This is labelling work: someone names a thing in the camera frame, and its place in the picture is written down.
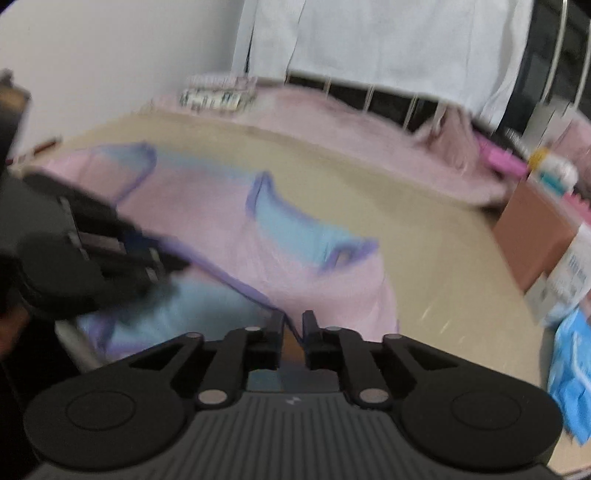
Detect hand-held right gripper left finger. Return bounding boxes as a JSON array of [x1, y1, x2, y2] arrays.
[[129, 310, 284, 409]]

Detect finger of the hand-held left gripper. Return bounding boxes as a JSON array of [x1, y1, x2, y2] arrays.
[[85, 247, 191, 287], [59, 194, 161, 259]]

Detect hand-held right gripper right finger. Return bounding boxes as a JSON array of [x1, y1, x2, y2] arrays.
[[302, 310, 458, 409]]

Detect pink and blue garment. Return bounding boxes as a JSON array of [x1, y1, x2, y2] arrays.
[[41, 142, 400, 370]]

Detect dark object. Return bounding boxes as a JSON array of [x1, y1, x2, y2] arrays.
[[0, 68, 32, 160]]

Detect cream green-flowered folded garment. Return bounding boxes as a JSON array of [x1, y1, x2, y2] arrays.
[[178, 88, 253, 114]]

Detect small floral folded garment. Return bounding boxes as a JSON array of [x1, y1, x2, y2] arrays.
[[186, 73, 258, 92]]

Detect pink fleece robe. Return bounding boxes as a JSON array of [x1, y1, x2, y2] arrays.
[[148, 85, 509, 207]]

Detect brown drawer box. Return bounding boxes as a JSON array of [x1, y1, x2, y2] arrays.
[[491, 179, 591, 292]]

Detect metal window railing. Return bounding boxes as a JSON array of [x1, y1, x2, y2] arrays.
[[285, 0, 591, 136]]

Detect white packet with blue print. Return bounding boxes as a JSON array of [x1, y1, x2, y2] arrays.
[[525, 233, 591, 329]]

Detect flat pink case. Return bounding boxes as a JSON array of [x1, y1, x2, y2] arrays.
[[477, 137, 530, 179]]

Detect blue plastic packet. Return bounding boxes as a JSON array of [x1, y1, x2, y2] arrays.
[[546, 305, 591, 448]]

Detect yellow and white plush toy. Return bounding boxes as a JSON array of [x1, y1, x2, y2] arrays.
[[527, 147, 581, 195]]

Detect white hanging garment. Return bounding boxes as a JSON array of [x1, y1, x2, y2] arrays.
[[233, 0, 535, 131]]

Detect stack of white boxes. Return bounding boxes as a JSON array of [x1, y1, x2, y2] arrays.
[[525, 98, 583, 145]]

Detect pink pouch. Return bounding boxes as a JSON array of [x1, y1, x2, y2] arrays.
[[554, 119, 591, 158]]

